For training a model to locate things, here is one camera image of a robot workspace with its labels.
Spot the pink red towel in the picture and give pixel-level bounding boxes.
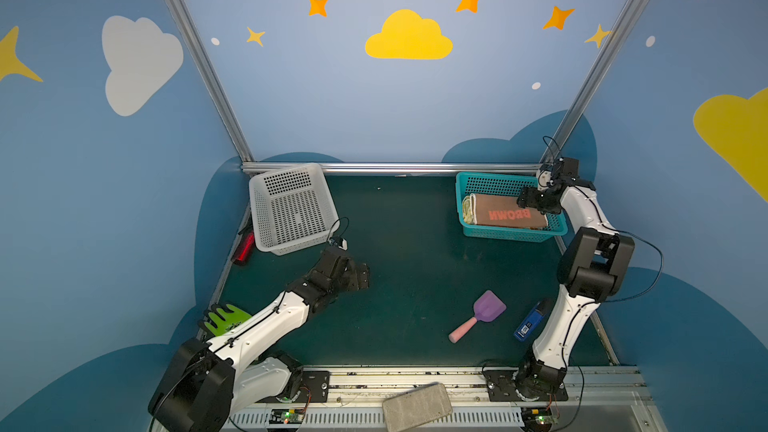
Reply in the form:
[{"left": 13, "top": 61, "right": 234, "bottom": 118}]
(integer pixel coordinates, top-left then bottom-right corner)
[{"left": 473, "top": 193, "right": 549, "bottom": 230}]

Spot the white plastic basket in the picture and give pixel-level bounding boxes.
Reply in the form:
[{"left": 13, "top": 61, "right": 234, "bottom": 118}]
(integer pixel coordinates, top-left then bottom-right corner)
[{"left": 248, "top": 163, "right": 339, "bottom": 256}]

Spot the yellow teal towel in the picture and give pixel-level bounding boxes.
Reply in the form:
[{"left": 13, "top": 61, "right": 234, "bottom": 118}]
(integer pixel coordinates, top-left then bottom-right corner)
[{"left": 461, "top": 194, "right": 477, "bottom": 225}]

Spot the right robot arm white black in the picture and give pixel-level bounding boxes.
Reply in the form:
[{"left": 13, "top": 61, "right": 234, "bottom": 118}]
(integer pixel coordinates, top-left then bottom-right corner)
[{"left": 514, "top": 179, "right": 635, "bottom": 401}]

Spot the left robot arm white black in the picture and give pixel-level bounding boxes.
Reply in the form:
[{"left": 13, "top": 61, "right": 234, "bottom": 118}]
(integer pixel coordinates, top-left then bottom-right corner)
[{"left": 148, "top": 245, "right": 371, "bottom": 431}]

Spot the teal plastic basket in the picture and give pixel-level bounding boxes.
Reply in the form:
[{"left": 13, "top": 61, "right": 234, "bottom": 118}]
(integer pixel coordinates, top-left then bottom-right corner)
[{"left": 455, "top": 172, "right": 568, "bottom": 243}]

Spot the purple pink toy scoop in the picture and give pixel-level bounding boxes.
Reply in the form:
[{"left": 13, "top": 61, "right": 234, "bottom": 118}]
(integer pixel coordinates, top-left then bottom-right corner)
[{"left": 448, "top": 290, "right": 507, "bottom": 343}]

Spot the green work glove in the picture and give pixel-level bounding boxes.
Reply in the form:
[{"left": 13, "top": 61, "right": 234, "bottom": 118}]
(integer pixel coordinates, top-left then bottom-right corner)
[{"left": 198, "top": 304, "right": 251, "bottom": 337}]

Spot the left green circuit board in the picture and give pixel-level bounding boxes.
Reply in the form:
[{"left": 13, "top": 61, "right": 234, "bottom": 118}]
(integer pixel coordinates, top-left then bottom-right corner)
[{"left": 269, "top": 409, "right": 306, "bottom": 425}]

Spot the green circuit board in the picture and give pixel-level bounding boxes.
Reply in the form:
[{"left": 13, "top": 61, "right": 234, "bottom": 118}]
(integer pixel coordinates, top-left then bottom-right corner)
[
  {"left": 269, "top": 409, "right": 306, "bottom": 425},
  {"left": 521, "top": 408, "right": 558, "bottom": 432}
]

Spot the grey sponge block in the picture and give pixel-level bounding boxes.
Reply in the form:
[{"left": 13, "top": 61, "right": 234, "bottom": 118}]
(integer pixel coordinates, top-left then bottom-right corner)
[{"left": 382, "top": 382, "right": 453, "bottom": 432}]

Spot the right green circuit board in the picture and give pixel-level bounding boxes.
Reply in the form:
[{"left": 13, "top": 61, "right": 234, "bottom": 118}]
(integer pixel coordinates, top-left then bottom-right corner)
[{"left": 521, "top": 408, "right": 558, "bottom": 432}]

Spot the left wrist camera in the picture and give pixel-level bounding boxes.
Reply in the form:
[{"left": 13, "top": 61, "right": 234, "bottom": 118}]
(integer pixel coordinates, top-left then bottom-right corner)
[{"left": 328, "top": 236, "right": 348, "bottom": 250}]

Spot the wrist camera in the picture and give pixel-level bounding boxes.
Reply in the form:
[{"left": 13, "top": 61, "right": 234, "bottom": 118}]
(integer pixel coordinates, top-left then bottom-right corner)
[
  {"left": 328, "top": 236, "right": 348, "bottom": 250},
  {"left": 536, "top": 157, "right": 580, "bottom": 191}
]

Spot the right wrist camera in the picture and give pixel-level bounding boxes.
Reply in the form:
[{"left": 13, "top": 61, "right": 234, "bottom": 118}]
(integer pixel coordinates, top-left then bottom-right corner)
[{"left": 536, "top": 157, "right": 580, "bottom": 191}]

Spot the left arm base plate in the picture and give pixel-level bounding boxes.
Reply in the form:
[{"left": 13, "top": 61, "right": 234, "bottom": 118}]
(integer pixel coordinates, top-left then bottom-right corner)
[{"left": 260, "top": 371, "right": 330, "bottom": 404}]

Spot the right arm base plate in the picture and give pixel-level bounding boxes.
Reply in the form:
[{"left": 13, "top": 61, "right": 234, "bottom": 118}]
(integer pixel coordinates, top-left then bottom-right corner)
[{"left": 481, "top": 368, "right": 569, "bottom": 402}]

